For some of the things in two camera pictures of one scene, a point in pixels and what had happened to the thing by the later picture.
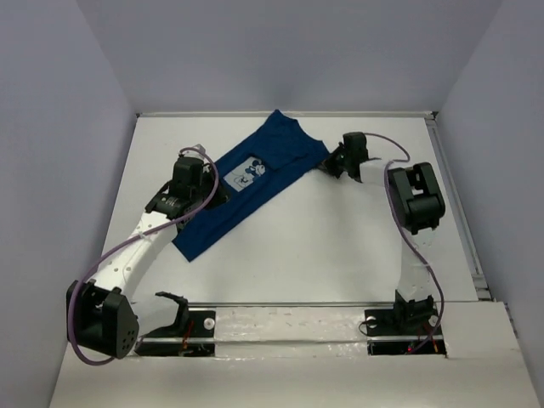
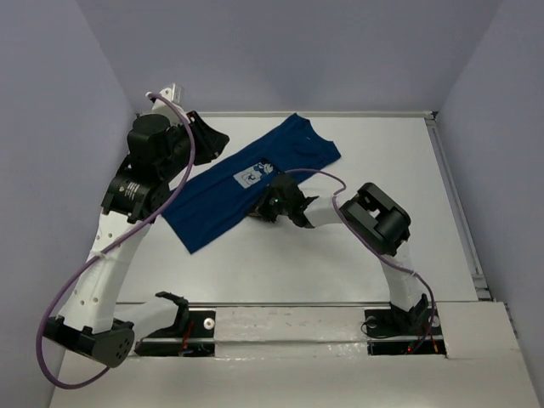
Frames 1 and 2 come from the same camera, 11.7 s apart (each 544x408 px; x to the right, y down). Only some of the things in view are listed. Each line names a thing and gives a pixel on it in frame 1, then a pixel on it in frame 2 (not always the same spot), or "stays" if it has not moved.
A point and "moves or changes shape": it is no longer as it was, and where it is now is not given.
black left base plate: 199,340 stays
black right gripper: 328,166 → 263,210
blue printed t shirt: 253,162 moves or changes shape
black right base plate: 399,331 stays
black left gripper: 210,187 → 197,133
